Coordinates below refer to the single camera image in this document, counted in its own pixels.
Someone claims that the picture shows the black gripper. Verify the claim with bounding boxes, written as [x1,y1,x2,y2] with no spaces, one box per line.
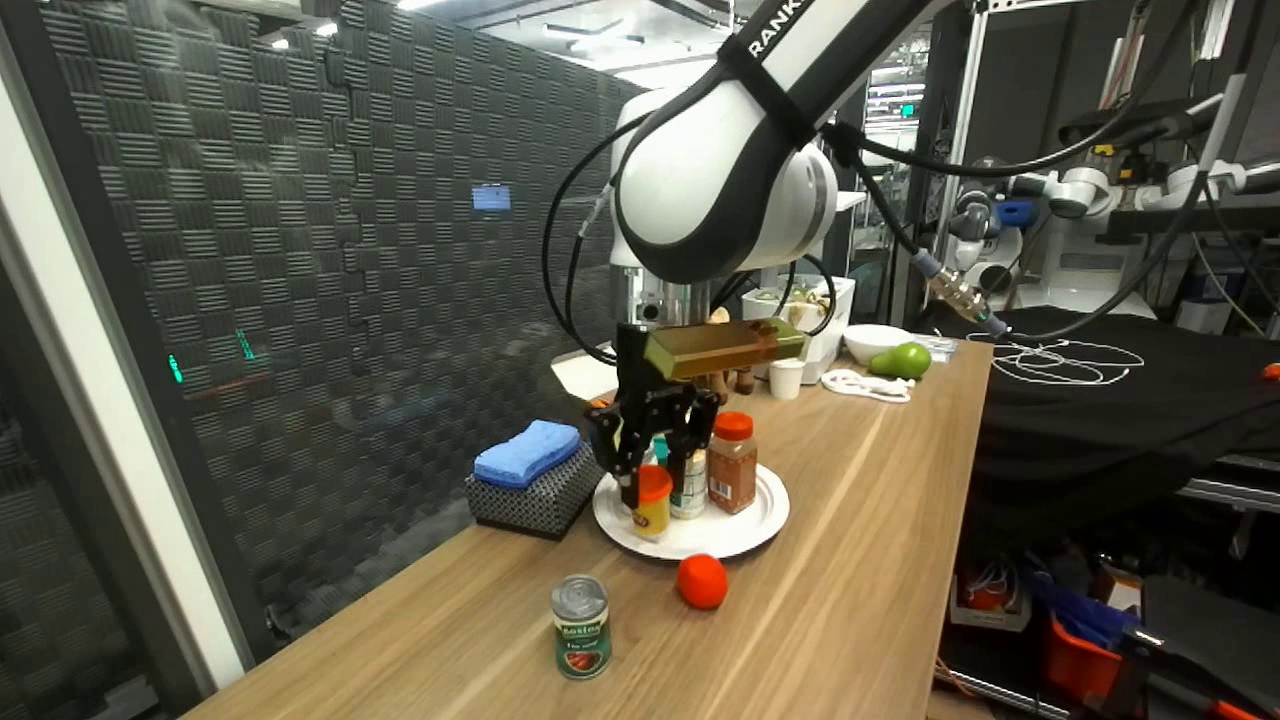
[583,326,720,508]

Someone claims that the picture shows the orange lid small jar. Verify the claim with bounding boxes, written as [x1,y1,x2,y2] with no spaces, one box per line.
[631,465,670,536]

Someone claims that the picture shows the green label white pill bottle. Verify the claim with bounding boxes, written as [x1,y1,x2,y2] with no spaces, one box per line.
[670,448,708,522]

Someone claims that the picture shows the orange lid spice jar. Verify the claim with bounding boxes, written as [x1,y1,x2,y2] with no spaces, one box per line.
[708,414,756,515]

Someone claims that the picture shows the orange strawberry plushie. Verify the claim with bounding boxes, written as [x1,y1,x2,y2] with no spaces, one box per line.
[676,556,727,611]

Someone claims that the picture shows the teal cap small bottle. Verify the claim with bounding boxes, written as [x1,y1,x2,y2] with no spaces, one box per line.
[643,434,670,469]

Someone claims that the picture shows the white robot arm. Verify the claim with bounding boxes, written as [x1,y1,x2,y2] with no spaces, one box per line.
[592,0,934,499]

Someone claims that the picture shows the white round plate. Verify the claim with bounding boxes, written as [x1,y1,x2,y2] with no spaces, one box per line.
[592,465,790,560]

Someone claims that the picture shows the yellow open cardboard box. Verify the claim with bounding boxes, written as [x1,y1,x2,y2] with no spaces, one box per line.
[551,351,618,406]

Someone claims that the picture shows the blue sponge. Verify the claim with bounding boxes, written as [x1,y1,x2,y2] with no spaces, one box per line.
[473,419,580,488]

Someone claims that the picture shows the white paper cup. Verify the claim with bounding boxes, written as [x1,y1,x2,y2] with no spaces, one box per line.
[769,358,802,400]

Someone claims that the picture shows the green label tin can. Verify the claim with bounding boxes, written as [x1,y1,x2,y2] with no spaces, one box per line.
[547,577,610,678]

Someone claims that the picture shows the white appliance with leaves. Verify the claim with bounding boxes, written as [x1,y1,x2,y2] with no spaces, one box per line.
[742,277,857,385]

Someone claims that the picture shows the white bowl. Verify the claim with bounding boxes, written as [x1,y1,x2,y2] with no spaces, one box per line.
[843,326,907,364]

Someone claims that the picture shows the green pear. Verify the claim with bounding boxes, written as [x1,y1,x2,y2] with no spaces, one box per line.
[867,339,930,379]

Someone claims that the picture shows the black cloth covered table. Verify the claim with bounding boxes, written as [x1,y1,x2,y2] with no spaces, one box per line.
[967,315,1280,545]

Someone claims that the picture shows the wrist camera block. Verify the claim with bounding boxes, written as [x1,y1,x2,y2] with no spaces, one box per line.
[643,322,802,379]

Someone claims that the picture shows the white cable bundle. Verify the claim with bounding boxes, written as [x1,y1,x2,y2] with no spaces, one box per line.
[964,328,1152,391]

